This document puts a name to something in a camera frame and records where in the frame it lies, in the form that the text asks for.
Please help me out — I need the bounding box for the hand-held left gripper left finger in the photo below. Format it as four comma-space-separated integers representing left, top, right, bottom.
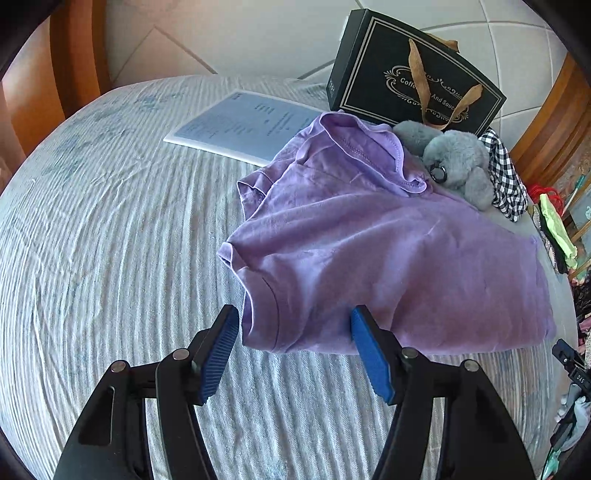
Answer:
54, 304, 241, 480

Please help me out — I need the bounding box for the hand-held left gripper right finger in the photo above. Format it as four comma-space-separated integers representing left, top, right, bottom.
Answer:
349, 305, 537, 480

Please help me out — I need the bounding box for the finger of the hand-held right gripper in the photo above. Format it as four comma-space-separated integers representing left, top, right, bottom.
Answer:
552, 339, 587, 380

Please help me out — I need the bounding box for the purple t-shirt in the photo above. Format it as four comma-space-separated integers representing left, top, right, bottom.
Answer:
218, 111, 557, 356

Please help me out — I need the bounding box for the light green cloth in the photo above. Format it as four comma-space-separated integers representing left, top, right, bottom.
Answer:
539, 193, 579, 270

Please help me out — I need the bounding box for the grey striped bed sheet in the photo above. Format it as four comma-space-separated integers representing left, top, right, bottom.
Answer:
0, 75, 581, 480

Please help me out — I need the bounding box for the red cloth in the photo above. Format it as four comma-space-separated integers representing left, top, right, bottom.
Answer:
527, 184, 568, 216

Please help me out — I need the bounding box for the black white checkered cloth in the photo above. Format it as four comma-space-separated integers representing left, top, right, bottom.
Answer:
478, 128, 529, 223

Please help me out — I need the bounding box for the grey plush toy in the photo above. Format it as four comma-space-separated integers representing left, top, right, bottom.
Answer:
393, 120, 496, 212

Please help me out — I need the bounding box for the white paper booklet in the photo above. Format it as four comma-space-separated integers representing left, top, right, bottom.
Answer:
163, 89, 322, 166

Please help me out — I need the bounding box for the black gift bag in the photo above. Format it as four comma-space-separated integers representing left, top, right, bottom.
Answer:
326, 9, 508, 134

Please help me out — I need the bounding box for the wooden headboard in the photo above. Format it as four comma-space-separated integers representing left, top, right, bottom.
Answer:
2, 0, 112, 160

